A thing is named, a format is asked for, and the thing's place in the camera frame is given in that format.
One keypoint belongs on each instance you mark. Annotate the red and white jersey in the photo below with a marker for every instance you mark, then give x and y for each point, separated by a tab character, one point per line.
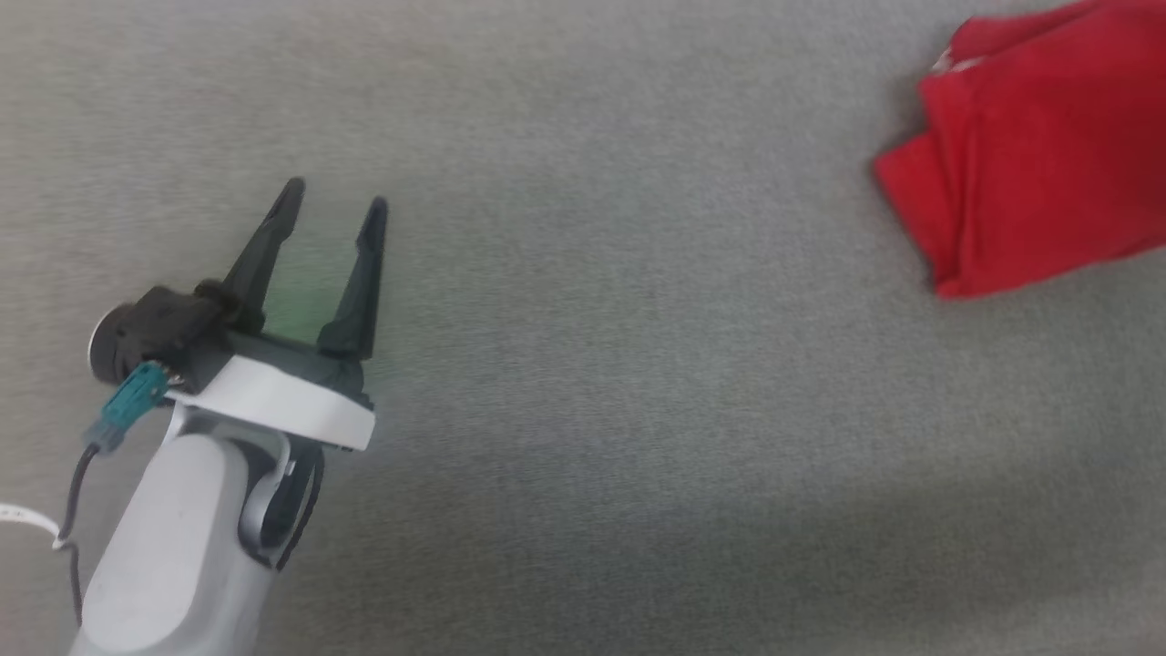
1048	137

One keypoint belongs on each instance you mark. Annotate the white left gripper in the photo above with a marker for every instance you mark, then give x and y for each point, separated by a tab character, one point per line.
282	401

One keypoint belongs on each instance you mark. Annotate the grey fabric sofa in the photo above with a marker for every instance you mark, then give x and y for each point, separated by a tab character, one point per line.
638	410

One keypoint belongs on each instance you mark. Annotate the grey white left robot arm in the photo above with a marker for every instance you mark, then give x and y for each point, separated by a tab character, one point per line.
173	547

